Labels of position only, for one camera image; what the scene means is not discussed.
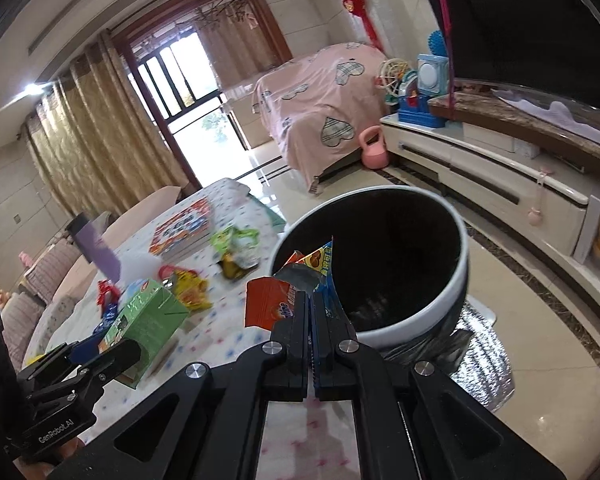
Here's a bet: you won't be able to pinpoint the green carton box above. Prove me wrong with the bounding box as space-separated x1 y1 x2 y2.
98 278 189 389

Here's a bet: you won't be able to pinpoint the yellow snack wrapper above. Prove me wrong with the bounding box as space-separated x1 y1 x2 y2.
158 264 212 311

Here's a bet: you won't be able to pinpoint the red blue snack wrapper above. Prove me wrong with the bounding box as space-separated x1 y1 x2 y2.
244 240 347 330

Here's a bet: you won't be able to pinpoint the green snack bag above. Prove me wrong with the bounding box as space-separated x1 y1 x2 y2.
211 226 260 281

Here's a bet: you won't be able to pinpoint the white round trash bin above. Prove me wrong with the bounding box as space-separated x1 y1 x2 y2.
270 185 469 349

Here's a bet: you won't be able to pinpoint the pink sofa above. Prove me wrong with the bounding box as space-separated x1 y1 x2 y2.
0 186 181 370

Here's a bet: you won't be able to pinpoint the white floral tablecloth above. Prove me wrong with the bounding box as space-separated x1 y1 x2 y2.
23 178 361 480

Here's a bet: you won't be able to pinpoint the purple tumbler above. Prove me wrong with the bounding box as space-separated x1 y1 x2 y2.
66 212 121 283

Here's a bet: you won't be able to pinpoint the colourful book stack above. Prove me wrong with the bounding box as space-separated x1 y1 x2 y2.
148 198 212 261

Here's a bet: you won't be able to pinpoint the white tv cabinet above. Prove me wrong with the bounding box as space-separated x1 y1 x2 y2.
381 114 600 263

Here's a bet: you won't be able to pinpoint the pink kettlebell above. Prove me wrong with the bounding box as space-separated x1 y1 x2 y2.
358 125 389 170

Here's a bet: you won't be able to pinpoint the beige curtain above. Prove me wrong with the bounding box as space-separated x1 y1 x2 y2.
22 32 200 218

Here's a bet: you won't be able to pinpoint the pink heart cover furniture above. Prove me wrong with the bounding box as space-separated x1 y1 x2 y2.
252 42 386 194

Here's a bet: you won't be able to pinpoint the blue toy machine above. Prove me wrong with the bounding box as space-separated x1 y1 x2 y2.
398 54 449 128

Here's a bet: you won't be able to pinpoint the wicker ball toy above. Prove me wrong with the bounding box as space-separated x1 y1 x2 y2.
375 58 412 105

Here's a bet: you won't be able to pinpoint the blue spiky ball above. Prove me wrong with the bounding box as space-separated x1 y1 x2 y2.
428 30 449 58

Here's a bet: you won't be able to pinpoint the black television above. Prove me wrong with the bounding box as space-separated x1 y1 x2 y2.
429 0 600 110

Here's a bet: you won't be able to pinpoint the pink hula hoop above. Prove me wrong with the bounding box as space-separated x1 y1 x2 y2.
439 0 455 119

